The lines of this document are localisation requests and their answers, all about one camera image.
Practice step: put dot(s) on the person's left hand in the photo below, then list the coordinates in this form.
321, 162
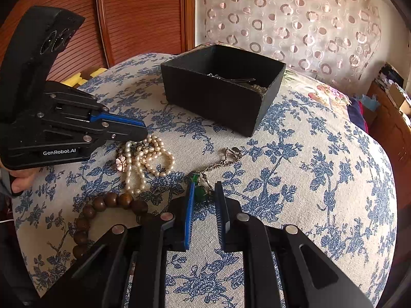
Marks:
25, 178

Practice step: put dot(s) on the brown wooden wardrobe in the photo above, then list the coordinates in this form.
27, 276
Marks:
128, 16

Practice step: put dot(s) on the circle patterned wall curtain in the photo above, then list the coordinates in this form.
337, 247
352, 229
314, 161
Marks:
289, 16

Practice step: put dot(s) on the yellow foam toy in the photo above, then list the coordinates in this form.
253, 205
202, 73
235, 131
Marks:
93, 73

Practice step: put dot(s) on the long wooden cabinet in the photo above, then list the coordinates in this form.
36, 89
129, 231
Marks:
391, 134

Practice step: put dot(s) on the pile of dark clothes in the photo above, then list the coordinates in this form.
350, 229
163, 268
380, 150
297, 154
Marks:
388, 75

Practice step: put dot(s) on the blue plastic bag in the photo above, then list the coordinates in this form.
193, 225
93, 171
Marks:
364, 102

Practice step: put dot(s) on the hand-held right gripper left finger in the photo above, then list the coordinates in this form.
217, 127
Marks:
188, 224

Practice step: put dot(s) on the open cardboard box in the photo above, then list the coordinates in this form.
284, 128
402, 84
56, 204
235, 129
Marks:
399, 99

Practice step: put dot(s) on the black box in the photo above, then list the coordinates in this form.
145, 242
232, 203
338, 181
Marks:
208, 102

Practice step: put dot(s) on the dark blue red blanket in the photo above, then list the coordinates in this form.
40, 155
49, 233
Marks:
356, 115

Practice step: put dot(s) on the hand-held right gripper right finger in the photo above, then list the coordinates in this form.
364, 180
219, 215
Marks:
221, 227

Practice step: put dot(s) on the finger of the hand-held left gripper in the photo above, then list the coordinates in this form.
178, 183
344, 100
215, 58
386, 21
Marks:
128, 134
102, 118

